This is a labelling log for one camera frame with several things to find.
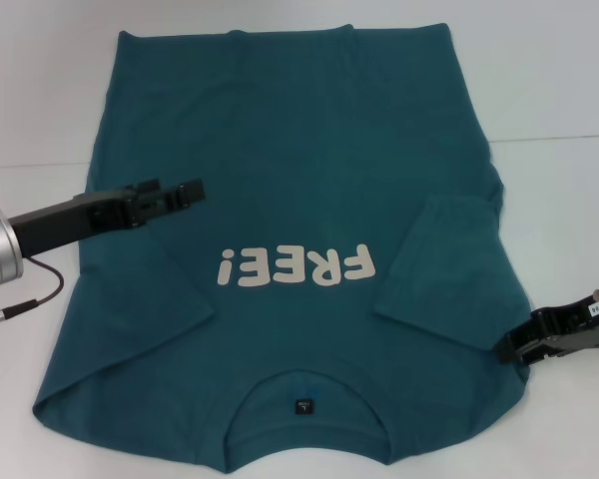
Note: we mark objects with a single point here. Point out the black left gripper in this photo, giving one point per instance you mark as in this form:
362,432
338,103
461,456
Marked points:
60,219

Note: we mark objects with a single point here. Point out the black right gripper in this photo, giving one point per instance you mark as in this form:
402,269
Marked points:
586,324

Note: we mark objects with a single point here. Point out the teal T-shirt white print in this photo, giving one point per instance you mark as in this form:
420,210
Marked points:
304,125

